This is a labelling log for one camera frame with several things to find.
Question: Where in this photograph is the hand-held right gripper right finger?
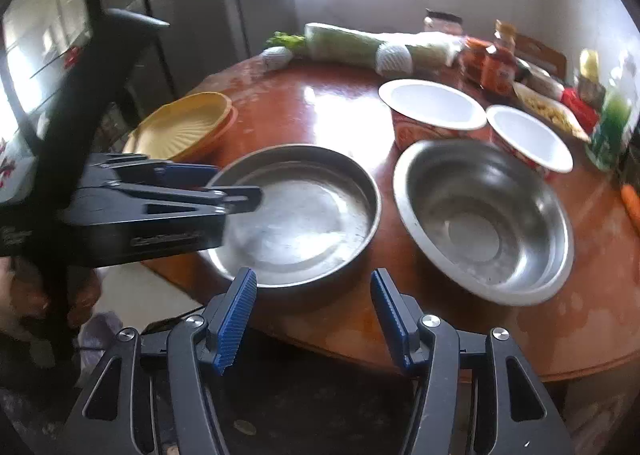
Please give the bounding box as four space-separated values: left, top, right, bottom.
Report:
370 269 568 455

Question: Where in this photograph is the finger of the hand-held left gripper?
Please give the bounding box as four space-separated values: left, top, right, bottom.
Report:
75 182 264 216
82 152 221 188

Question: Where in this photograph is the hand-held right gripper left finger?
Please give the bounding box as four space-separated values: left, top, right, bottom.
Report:
60 267 258 455

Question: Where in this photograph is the orange plastic plate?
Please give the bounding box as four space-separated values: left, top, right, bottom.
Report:
175 100 238 163

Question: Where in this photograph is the shallow steel pan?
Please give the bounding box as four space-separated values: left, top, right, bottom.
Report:
205 145 383 303

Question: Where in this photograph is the white paper bowl red print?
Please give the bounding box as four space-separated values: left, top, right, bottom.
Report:
378 79 488 152
486 105 574 180

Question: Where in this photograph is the person's left hand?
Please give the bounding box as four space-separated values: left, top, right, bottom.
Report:
0 257 103 336

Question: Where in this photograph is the pale plastic bag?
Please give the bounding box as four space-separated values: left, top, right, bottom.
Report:
80 312 123 361

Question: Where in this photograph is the black angled bar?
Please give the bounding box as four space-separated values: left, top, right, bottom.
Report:
37 9 171 371

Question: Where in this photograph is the fruit in foam net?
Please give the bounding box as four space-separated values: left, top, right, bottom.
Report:
260 46 293 70
375 40 415 76

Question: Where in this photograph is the floral cloth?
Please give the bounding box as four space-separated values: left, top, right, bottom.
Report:
0 132 36 203

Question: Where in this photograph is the green lettuce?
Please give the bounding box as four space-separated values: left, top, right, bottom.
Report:
266 31 307 56

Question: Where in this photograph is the wrapped napa cabbage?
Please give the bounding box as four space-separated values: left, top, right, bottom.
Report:
305 22 463 73

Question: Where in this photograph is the glass door cabinet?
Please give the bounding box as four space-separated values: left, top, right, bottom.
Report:
0 0 98 156

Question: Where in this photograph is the white dish of food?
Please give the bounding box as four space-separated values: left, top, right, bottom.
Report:
512 82 591 143

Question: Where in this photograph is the clear jar with dark lid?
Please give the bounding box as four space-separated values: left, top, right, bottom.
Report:
424 9 463 36

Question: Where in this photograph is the carrot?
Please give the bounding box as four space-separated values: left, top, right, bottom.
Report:
620 185 640 231

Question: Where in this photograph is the red sauce jar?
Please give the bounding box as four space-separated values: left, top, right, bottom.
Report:
462 37 493 86

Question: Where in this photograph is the brown sauce bottle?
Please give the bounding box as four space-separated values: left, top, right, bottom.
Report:
481 20 517 93

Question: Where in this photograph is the red box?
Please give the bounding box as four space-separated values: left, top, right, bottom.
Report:
560 87 601 133

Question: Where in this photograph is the green liquid plastic bottle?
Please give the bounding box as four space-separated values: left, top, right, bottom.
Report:
585 52 638 173

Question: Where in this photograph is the wooden cutting board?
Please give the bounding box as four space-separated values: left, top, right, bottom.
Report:
515 32 568 80

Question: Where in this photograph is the yellow plastic container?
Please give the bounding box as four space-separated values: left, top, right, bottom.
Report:
579 49 601 86

